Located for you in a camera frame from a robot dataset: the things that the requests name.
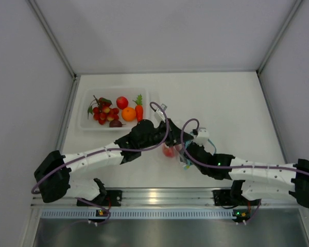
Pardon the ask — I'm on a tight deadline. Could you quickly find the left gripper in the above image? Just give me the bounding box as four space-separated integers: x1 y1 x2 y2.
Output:
140 118 194 150

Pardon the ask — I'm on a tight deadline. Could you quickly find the clear zip top bag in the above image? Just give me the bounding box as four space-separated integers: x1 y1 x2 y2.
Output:
159 119 217 172

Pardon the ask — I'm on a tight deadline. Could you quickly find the fake orange carrot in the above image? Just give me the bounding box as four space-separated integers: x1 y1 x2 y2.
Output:
133 94 144 122

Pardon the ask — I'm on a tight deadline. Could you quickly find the fake orange fruit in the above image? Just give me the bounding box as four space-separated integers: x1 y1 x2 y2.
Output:
121 107 136 122

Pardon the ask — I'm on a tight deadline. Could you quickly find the dark red fake plum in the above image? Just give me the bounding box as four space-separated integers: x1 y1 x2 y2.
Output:
109 120 125 128

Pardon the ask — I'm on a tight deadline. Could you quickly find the fake red apple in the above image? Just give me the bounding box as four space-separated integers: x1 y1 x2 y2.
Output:
116 96 129 110

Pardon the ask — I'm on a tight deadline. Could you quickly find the fake red cherry bunch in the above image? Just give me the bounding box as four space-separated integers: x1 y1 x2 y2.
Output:
87 95 120 126

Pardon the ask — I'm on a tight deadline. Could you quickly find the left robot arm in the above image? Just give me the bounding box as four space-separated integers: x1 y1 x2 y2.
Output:
34 119 193 206

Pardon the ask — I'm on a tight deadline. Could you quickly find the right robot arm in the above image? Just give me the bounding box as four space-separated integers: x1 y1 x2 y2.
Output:
185 142 309 208

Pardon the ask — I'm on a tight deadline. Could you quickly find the white plastic basket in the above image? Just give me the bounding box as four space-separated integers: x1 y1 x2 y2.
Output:
78 87 150 131

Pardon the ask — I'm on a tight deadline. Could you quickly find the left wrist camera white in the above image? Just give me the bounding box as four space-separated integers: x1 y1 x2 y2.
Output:
150 104 167 122

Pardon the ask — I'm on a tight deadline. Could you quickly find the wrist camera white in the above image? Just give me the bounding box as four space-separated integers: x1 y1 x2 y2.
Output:
192 127 209 146
150 104 167 122

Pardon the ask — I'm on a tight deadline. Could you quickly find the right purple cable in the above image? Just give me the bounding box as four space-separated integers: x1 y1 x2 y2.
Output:
181 118 309 181

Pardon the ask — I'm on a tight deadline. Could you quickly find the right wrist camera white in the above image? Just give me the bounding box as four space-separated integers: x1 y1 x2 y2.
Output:
192 127 209 146

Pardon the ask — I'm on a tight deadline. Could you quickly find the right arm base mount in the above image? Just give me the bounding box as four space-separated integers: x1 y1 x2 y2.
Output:
213 189 235 207

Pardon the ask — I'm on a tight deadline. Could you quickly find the white slotted cable duct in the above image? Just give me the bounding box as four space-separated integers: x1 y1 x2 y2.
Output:
41 208 247 220

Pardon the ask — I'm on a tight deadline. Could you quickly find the aluminium rail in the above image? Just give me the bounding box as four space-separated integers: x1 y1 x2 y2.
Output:
30 188 301 208

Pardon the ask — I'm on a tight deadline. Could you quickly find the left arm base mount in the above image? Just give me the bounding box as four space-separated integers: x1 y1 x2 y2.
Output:
90 190 123 207

